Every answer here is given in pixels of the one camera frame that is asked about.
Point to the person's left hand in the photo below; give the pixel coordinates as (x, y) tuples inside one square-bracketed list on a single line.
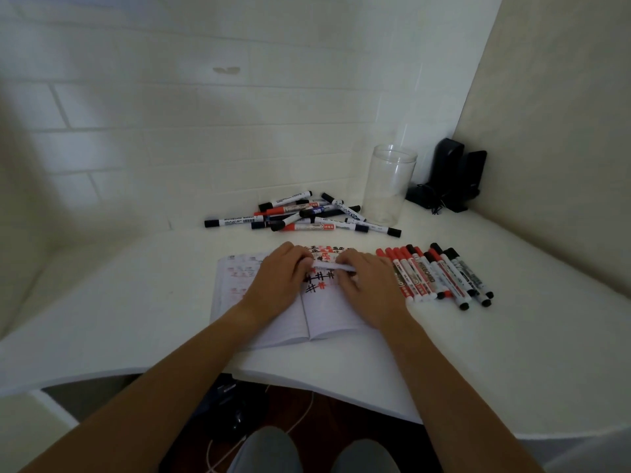
[(278, 285)]

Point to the person's right hand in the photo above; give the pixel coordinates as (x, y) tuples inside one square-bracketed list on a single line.
[(372, 295)]

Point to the person's left fingers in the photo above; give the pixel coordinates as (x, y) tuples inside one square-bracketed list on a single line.
[(299, 263)]

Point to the person's right fingers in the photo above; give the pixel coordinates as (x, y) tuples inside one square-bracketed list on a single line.
[(352, 270)]

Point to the white marker pen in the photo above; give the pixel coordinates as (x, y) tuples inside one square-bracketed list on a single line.
[(329, 266)]

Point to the person's right forearm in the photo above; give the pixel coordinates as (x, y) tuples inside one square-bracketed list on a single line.
[(448, 394)]

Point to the person's left forearm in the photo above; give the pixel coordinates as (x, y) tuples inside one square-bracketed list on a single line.
[(162, 384)]

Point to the pile of marker pens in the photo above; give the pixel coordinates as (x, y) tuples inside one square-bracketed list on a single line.
[(305, 215)]

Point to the open white notebook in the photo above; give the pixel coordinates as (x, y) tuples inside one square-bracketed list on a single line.
[(325, 315)]

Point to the row of marker pens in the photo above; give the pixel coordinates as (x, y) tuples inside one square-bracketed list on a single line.
[(434, 278)]

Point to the clear plastic jar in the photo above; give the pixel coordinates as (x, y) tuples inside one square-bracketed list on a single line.
[(388, 187)]

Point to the tall black speaker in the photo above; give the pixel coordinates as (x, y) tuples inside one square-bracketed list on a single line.
[(445, 167)]

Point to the small black speaker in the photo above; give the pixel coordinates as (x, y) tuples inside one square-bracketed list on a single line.
[(472, 174)]

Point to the black bag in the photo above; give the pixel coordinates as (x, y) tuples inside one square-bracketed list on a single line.
[(236, 408)]

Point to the person's right leg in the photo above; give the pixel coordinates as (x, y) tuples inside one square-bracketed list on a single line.
[(365, 458)]

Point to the person's leg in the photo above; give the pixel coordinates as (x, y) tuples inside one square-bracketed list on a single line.
[(268, 453), (365, 458)]

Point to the person's left leg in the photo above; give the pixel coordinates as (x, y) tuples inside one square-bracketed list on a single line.
[(268, 453)]

